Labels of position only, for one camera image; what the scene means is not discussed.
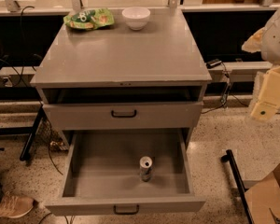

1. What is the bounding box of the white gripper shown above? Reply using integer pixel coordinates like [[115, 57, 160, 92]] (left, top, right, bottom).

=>
[[242, 8, 280, 121]]

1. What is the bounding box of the silver redbull can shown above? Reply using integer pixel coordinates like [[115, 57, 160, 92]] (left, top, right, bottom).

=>
[[139, 156, 153, 182]]

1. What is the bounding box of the closed grey upper drawer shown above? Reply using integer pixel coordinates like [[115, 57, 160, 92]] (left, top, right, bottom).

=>
[[43, 102, 203, 130]]

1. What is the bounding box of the grey drawer cabinet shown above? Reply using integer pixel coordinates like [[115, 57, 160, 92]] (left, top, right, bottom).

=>
[[30, 7, 213, 142]]

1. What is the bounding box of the open grey lower drawer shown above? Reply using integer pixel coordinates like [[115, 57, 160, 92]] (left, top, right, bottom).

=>
[[45, 129, 205, 216]]

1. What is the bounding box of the black power adapter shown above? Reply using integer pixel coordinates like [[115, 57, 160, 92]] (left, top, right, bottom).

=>
[[206, 59, 222, 69]]

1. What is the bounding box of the black metal stand bar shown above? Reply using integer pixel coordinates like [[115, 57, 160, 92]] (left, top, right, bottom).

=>
[[220, 149, 254, 224]]

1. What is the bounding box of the cardboard box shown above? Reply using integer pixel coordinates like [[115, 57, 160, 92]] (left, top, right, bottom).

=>
[[245, 163, 280, 224]]

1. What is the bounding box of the white bowl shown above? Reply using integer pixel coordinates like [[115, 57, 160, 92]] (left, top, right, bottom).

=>
[[121, 7, 150, 31]]

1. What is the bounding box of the green chip bag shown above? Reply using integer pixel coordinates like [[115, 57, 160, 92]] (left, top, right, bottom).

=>
[[63, 8, 115, 30]]

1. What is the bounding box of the black table leg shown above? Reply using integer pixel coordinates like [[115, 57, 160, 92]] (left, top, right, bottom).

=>
[[20, 107, 44, 161]]

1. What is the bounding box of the tan sneaker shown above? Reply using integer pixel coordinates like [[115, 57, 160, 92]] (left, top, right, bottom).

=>
[[0, 194, 34, 218]]

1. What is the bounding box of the black cable right floor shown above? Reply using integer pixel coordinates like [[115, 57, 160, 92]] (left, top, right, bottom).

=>
[[201, 63, 280, 116]]

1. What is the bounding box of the black cable left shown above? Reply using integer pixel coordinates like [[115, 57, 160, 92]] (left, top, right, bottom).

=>
[[0, 5, 44, 88]]

